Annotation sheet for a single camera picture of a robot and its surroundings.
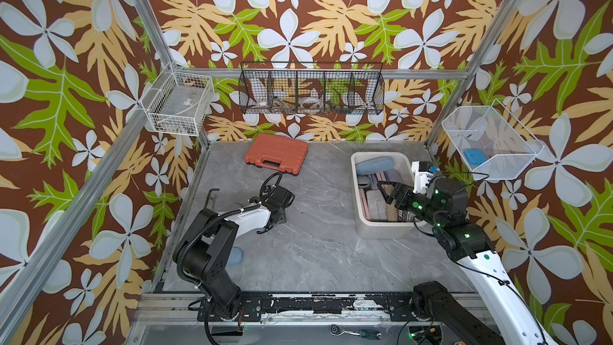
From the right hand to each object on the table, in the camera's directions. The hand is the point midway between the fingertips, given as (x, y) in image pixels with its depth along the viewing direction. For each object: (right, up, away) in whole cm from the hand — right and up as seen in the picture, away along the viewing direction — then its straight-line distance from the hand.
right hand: (383, 184), depth 70 cm
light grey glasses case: (+3, -9, +14) cm, 17 cm away
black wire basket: (-21, +38, +26) cm, 51 cm away
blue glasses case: (+4, +6, +20) cm, 21 cm away
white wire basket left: (-71, +29, +16) cm, 78 cm away
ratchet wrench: (-14, -42, -2) cm, 45 cm away
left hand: (-36, -13, +25) cm, 46 cm away
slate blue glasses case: (-48, -26, +13) cm, 56 cm away
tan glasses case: (+7, -10, +11) cm, 16 cm away
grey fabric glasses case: (-1, 0, +17) cm, 18 cm away
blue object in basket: (+35, +9, +10) cm, 37 cm away
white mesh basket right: (+42, +13, +12) cm, 46 cm away
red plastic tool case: (-37, +12, +41) cm, 56 cm away
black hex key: (-65, -7, +31) cm, 73 cm away
